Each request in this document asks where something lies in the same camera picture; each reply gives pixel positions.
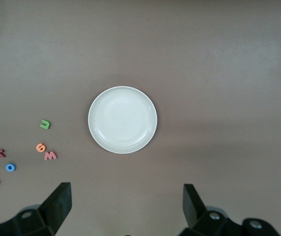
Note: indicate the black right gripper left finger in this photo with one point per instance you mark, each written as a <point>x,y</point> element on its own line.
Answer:
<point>56,209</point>

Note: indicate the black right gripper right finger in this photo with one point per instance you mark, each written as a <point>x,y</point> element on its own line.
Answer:
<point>194,211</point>

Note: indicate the pink foam letter W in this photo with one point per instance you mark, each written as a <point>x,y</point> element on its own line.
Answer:
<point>47,156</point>

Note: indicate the green foam letter U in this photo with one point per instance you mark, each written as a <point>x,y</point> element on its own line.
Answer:
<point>44,127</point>

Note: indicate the blue foam letter O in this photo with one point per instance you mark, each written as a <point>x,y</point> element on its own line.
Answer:
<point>7,167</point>

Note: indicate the orange foam digit 6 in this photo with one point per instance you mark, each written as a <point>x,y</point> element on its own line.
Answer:
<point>37,147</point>

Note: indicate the beige round plate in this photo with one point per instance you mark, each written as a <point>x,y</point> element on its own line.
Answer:
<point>122,120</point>

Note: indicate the brown table cover sheet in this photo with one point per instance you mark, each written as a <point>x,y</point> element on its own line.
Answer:
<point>204,61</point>

